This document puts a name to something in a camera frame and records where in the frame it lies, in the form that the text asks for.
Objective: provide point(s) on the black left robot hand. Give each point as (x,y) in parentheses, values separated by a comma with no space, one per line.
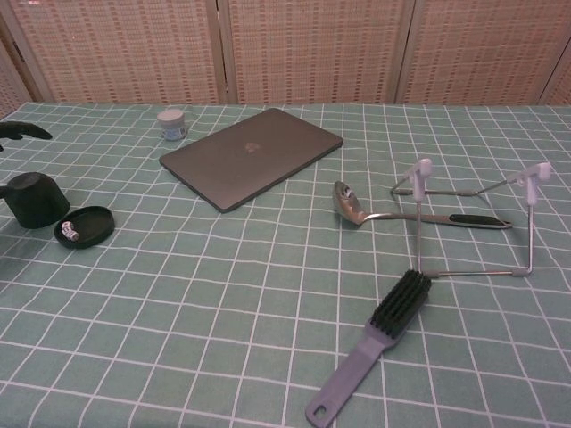
(20,130)

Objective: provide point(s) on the dark green cup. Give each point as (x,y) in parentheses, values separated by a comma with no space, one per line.
(38,203)

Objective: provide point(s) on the dark green round lid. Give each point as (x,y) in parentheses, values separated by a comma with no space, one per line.
(96,227)

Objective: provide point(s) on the woven bamboo screen panel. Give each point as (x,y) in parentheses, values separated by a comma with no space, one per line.
(482,49)
(312,49)
(125,49)
(560,89)
(11,84)

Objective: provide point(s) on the white die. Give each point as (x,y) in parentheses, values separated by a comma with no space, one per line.
(70,235)
(68,224)

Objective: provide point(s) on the small white jar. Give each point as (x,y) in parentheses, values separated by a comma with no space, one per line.
(171,127)

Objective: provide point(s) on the grey closed laptop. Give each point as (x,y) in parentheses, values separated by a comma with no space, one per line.
(250,156)

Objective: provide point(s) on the green checked tablecloth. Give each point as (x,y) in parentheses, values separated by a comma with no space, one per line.
(178,312)

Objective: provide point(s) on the grey brush with black bristles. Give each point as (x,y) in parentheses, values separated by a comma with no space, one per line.
(357,356)

